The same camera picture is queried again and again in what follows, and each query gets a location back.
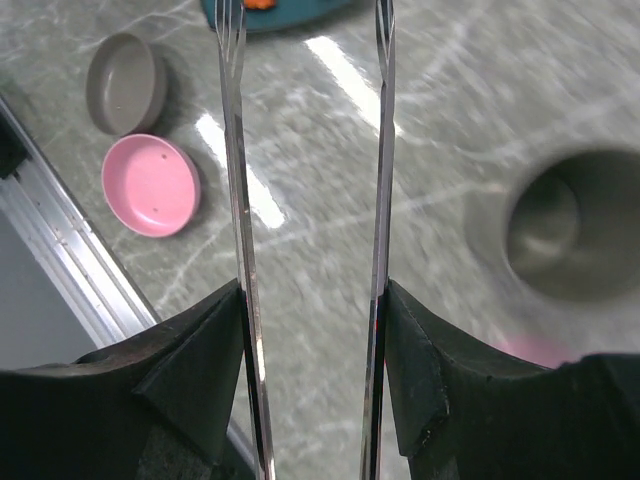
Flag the aluminium rail frame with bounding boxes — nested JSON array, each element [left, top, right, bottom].
[[1, 100, 159, 348]]

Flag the pink cylindrical container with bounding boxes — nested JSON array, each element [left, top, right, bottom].
[[493, 335, 580, 368]]

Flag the teal square plate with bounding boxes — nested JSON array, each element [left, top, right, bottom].
[[200, 0, 359, 35]]

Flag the grey round lid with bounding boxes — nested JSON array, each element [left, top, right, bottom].
[[85, 32, 168, 137]]

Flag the grey cylindrical container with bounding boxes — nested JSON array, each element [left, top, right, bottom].
[[462, 145, 640, 316]]

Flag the orange grilled meat piece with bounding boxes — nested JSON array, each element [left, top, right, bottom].
[[244, 0, 277, 11]]

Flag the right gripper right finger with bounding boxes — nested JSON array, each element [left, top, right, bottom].
[[385, 283, 639, 479]]

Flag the metal tongs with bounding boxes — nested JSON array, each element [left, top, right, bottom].
[[201, 1, 396, 479]]

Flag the pink round lid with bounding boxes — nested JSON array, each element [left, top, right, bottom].
[[101, 134, 201, 238]]

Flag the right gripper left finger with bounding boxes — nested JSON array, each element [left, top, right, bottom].
[[1, 281, 250, 479]]

